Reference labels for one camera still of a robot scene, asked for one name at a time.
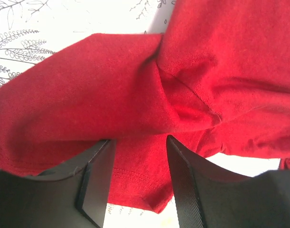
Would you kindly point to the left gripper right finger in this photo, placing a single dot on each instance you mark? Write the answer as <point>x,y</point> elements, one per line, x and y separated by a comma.
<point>209,196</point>

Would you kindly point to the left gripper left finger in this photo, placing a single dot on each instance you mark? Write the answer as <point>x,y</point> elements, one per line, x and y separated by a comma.
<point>73,194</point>

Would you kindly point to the red t shirt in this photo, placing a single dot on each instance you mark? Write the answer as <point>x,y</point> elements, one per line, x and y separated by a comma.
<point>218,80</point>

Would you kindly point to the floral patterned table mat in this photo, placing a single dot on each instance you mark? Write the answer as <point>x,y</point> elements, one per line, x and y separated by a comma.
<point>33,30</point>

